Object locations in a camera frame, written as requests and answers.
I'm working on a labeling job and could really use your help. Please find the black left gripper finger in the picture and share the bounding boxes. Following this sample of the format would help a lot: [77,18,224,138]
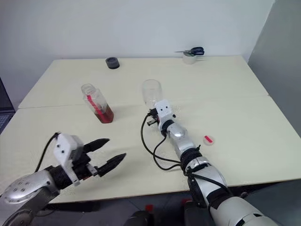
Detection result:
[97,153,127,177]
[83,138,111,154]

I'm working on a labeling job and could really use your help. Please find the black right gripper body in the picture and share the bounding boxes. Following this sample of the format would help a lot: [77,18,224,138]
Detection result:
[146,112,161,128]

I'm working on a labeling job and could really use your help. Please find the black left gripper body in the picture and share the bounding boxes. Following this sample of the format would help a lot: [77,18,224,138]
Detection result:
[70,144,100,181]

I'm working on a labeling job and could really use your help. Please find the bottle with red liquid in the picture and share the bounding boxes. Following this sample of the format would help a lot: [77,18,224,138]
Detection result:
[80,83,115,124]

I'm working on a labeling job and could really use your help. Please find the white tape roll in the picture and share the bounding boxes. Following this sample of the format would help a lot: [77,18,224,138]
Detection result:
[182,52,197,65]

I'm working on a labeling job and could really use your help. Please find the dark rounded shape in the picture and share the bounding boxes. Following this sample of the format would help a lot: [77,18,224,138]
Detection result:
[126,210,154,226]

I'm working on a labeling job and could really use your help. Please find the dark laptop computer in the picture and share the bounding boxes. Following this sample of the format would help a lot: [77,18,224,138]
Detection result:
[0,77,16,135]

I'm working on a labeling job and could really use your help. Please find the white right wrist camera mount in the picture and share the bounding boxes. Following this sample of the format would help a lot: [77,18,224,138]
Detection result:
[155,99,176,131]

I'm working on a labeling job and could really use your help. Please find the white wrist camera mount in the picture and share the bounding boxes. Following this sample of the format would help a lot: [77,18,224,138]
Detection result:
[155,99,176,131]
[53,133,85,187]

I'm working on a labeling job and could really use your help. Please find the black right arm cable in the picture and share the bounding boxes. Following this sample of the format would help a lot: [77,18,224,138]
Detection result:
[140,113,189,170]

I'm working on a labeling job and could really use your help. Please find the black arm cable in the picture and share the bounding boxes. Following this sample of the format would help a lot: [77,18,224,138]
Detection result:
[34,132,60,173]
[140,113,189,170]

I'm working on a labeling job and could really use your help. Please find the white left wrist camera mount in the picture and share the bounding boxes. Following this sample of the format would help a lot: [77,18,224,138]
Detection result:
[53,133,85,187]

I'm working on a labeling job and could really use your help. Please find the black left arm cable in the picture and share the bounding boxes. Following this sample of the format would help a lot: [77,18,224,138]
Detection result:
[34,132,60,173]

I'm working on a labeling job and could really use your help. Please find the black round foam ring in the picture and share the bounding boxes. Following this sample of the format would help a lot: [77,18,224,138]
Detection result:
[105,56,121,70]

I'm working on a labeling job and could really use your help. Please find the dark blue handled scissors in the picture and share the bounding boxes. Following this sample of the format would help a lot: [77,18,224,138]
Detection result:
[174,46,205,57]

